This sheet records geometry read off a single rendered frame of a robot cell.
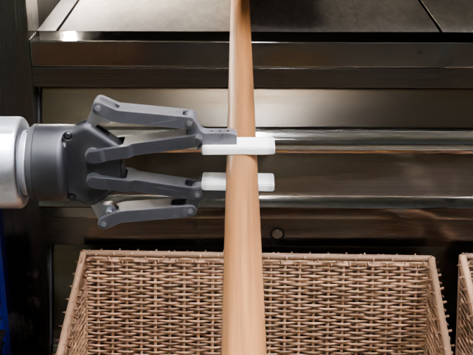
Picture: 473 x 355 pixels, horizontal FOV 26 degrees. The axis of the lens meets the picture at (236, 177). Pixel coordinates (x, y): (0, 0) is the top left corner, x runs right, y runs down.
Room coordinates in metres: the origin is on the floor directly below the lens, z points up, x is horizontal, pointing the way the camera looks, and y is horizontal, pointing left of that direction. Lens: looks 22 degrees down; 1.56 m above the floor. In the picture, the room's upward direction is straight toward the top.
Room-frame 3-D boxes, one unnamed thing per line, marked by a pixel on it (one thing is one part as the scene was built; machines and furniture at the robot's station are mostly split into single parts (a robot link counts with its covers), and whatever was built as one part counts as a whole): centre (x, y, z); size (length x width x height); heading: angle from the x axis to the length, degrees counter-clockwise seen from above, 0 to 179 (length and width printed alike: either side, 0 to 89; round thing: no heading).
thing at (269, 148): (0.92, 0.00, 1.22); 0.07 x 0.03 x 0.01; 90
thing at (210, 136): (0.92, 0.02, 1.23); 0.05 x 0.01 x 0.03; 90
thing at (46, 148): (0.92, 0.15, 1.20); 0.09 x 0.07 x 0.08; 90
